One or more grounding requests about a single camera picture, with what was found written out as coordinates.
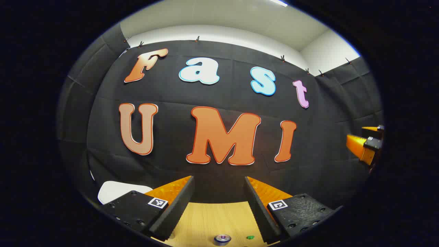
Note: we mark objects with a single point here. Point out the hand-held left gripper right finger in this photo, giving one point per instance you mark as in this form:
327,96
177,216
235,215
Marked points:
255,209

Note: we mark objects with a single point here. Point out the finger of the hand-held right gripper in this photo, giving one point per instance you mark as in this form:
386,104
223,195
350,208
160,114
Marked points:
356,144
372,128

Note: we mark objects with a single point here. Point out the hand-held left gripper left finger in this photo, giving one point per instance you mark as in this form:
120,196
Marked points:
178,209

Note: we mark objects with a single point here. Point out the blue pop can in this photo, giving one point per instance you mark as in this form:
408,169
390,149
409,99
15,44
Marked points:
222,239

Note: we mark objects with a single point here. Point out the white desktop garbage bin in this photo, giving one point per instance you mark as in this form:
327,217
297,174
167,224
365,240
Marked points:
116,192

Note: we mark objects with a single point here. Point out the black backdrop cloth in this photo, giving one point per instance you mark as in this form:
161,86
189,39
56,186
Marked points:
240,92

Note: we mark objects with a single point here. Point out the ceiling light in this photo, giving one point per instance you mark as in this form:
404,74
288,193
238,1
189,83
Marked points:
278,2

